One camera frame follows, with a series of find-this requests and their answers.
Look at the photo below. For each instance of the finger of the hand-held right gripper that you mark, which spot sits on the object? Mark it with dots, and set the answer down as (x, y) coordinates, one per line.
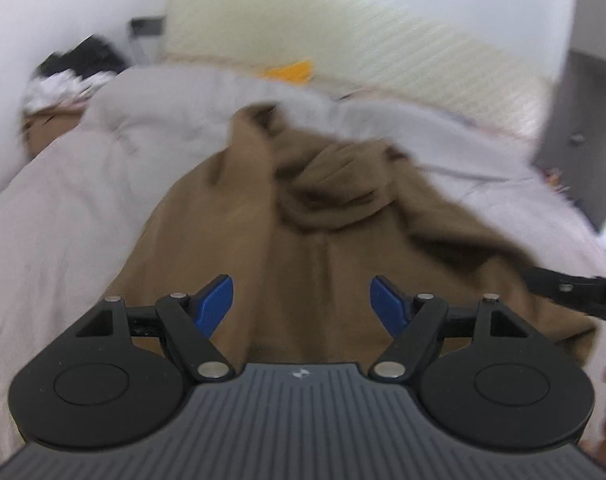
(568, 287)

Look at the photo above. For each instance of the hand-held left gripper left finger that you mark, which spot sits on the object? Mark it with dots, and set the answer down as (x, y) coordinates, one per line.
(214, 305)

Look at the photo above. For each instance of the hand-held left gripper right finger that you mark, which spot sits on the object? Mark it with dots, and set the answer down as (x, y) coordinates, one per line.
(387, 305)

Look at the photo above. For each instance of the brown hooded sweatshirt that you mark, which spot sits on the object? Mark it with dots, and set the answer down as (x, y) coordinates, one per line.
(333, 240)

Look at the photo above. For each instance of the grey door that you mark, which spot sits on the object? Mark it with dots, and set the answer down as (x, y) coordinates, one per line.
(580, 125)

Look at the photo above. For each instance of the light grey duvet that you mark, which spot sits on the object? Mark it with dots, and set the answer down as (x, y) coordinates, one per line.
(78, 200)

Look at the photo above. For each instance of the brown pillow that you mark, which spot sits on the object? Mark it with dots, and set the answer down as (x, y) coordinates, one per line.
(45, 127)

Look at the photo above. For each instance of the yellow cloth item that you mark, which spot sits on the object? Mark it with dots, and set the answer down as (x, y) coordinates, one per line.
(289, 71)

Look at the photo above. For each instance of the white patterned cloth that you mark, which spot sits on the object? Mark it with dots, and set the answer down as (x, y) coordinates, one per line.
(58, 87)

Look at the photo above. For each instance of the cream ribbed headboard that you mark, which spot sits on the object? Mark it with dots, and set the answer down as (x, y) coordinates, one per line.
(343, 35)

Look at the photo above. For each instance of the dark cloth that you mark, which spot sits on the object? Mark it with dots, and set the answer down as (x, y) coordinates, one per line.
(85, 57)

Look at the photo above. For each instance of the dark wall socket frame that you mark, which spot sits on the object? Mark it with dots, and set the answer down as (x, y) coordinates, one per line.
(145, 30)

